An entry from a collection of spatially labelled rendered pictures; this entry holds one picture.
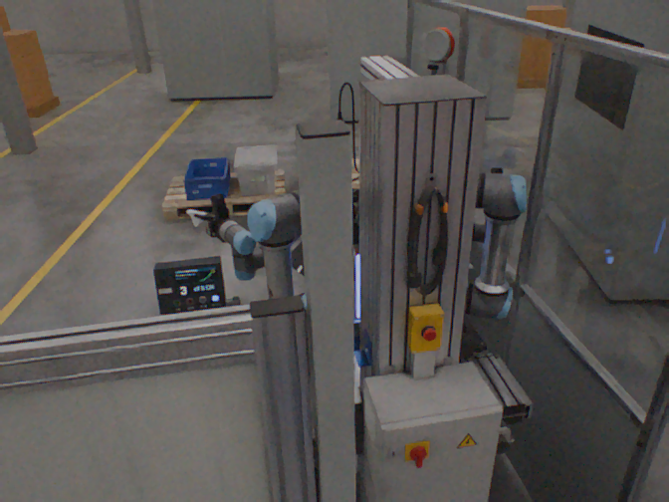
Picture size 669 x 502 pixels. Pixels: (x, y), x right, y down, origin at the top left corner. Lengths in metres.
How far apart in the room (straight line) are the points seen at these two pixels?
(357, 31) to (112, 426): 7.40
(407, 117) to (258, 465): 0.83
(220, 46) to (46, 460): 9.13
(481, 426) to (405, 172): 0.73
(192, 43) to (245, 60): 0.88
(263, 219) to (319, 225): 1.06
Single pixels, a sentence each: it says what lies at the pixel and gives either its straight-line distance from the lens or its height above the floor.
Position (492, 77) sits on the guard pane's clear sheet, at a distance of 2.72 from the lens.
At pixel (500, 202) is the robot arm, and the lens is 1.83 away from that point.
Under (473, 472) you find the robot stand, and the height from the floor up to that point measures 1.00.
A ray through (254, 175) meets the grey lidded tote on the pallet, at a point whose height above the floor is 0.36.
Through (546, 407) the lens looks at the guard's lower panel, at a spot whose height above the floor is 0.60.
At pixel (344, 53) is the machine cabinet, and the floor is 0.98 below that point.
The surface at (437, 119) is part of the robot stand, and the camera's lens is 1.34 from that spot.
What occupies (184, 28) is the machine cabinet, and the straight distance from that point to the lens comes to 9.82.
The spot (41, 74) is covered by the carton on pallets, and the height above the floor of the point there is 0.57.
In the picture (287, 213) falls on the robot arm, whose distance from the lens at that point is 1.64.
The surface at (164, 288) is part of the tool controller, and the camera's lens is 2.27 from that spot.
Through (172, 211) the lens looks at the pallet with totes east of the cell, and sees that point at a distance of 5.58.
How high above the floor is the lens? 2.36
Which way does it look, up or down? 29 degrees down
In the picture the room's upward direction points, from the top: 2 degrees counter-clockwise
